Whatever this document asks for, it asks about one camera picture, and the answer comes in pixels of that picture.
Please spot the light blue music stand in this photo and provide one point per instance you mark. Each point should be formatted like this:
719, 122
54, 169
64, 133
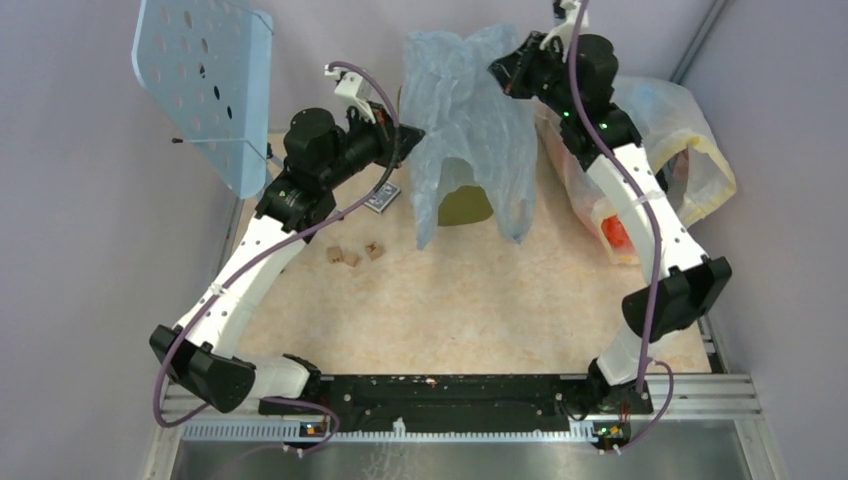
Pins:
207, 64

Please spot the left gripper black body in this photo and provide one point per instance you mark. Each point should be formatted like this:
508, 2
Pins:
369, 142

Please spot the wooden letter tile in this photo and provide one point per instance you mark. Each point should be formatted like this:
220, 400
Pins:
334, 254
374, 250

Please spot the white toothed rack strip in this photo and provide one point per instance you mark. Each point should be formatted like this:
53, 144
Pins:
288, 431

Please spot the blue plastic trash bag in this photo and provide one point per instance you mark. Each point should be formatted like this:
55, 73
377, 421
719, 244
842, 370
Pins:
474, 134

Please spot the plain wooden tile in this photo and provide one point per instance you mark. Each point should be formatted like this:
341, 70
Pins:
351, 259

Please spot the green mesh trash bin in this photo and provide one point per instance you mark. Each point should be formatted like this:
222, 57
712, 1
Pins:
463, 206

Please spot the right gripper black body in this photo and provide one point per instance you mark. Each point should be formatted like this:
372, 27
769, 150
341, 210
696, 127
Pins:
539, 76

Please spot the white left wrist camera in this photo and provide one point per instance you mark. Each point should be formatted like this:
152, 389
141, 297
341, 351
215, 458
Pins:
353, 90

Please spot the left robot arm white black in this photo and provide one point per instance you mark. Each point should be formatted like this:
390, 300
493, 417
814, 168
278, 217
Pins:
197, 353

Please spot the large translucent bag of trash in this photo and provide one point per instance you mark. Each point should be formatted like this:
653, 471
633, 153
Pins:
681, 150

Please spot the blue playing card box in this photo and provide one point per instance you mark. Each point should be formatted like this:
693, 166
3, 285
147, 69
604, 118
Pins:
379, 201

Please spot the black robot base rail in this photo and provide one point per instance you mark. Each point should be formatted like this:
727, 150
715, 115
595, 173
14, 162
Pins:
501, 403

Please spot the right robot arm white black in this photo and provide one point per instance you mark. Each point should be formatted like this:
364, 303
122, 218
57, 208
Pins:
683, 281

